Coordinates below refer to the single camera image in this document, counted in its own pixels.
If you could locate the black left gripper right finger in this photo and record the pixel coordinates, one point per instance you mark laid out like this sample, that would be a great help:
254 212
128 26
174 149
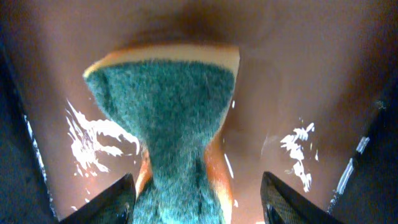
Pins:
282 204

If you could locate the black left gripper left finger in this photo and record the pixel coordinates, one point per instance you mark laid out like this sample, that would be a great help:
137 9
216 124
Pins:
113 205

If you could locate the green and orange sponge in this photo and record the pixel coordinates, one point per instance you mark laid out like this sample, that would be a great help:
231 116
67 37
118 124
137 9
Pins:
174 98

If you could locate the black small tray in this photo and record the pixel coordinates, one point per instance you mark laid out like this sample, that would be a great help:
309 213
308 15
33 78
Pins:
302 62

